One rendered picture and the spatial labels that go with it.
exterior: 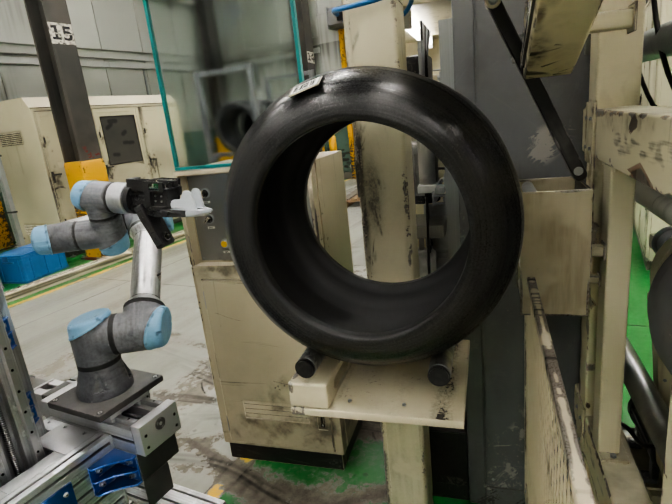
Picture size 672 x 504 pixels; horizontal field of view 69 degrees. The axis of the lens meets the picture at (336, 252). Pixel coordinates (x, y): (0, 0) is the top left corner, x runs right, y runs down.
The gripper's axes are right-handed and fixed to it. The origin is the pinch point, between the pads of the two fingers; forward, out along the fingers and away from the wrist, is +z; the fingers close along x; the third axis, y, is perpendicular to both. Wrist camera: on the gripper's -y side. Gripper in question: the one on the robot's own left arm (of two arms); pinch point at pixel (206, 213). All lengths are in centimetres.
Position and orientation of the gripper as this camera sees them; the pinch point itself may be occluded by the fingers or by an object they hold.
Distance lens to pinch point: 116.5
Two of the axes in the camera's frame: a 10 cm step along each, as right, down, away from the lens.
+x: 2.8, -2.8, 9.2
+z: 9.6, 1.0, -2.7
